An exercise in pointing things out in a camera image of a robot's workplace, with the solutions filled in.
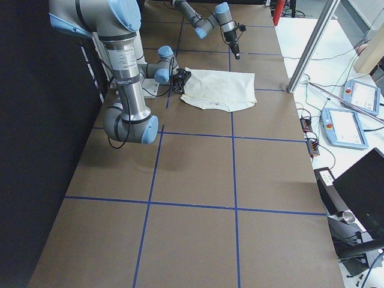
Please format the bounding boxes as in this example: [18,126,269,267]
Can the black pendant cable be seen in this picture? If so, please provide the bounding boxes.
[295,29,384,169]

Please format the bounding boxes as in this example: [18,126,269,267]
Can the black box with white label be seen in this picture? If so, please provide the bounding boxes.
[314,167,349,215]

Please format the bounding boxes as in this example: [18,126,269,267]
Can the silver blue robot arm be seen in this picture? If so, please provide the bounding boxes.
[49,1,191,144]
[170,1,247,60]

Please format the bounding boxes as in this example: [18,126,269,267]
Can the blue teach pendant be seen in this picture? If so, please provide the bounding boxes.
[321,108,368,150]
[342,80,381,116]

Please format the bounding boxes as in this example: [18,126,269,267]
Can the silver metal cup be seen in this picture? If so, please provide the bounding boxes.
[341,211,356,224]

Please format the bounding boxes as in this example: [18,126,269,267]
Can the cream long-sleeve printed shirt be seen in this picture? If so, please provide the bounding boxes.
[181,68,257,112]

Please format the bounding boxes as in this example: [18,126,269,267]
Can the orange black adapter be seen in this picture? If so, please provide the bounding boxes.
[306,139,320,158]
[299,116,313,133]

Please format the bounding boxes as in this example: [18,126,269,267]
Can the wooden board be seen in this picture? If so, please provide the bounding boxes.
[354,25,384,74]

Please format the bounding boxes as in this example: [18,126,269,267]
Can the white camera mast with base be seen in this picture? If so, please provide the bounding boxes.
[89,0,160,99]

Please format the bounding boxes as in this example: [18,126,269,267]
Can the near orange black adapter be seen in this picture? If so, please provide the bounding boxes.
[306,139,320,158]

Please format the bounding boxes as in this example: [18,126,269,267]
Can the red cylinder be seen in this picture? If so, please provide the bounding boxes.
[272,0,285,26]

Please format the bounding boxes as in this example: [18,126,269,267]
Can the far blue teach pendant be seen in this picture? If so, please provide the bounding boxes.
[342,80,381,116]

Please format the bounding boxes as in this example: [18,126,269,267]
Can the far orange black adapter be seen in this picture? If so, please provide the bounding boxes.
[299,116,313,133]

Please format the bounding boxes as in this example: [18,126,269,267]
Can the near blue teach pendant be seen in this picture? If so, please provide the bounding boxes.
[321,108,368,150]

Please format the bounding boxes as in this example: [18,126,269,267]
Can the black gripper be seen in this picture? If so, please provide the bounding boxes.
[223,29,240,60]
[172,68,191,94]

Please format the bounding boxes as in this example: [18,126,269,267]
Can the aluminium frame post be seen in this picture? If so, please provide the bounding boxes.
[286,0,341,94]

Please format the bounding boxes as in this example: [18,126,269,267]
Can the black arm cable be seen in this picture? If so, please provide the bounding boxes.
[95,53,178,149]
[161,0,244,46]

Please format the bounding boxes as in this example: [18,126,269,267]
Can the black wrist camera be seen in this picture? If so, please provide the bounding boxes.
[235,22,247,32]

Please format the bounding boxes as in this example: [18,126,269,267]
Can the black monitor on stand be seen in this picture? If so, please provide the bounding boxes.
[332,148,383,276]

